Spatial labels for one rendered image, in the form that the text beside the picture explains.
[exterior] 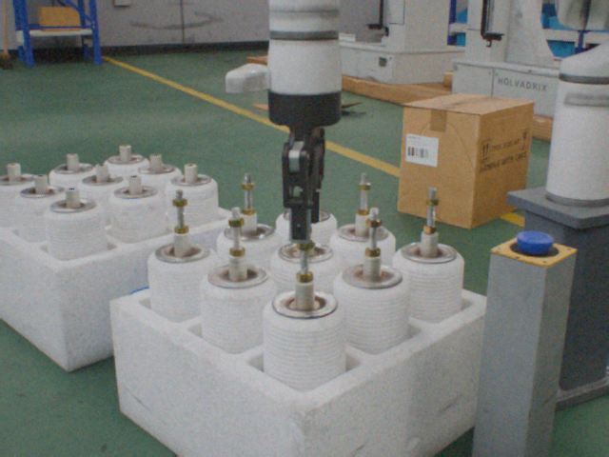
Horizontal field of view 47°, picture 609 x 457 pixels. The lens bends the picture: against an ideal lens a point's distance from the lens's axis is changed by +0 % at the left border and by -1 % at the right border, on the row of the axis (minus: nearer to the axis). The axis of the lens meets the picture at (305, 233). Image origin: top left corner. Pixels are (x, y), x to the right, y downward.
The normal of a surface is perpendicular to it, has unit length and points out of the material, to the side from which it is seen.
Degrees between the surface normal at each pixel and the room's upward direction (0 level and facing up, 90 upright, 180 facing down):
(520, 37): 90
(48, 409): 0
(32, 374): 0
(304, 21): 90
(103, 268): 90
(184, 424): 90
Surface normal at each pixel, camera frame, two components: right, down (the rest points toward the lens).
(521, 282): -0.71, 0.23
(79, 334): 0.69, 0.24
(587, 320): 0.45, 0.29
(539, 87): -0.89, 0.15
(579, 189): -0.36, 0.31
